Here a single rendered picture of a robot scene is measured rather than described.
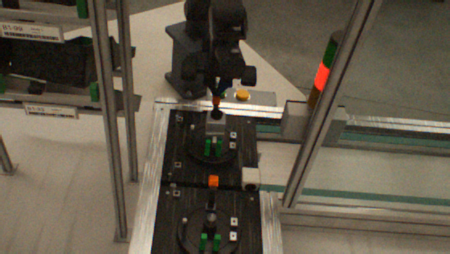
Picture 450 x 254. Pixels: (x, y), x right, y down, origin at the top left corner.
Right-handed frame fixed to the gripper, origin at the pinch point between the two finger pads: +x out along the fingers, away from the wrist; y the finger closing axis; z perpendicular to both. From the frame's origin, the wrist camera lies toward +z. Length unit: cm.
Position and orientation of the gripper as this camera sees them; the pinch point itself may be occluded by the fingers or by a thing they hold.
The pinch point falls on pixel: (216, 88)
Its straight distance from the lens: 111.8
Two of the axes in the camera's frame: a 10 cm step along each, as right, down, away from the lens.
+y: -9.9, -0.9, -0.7
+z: 0.2, -7.3, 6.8
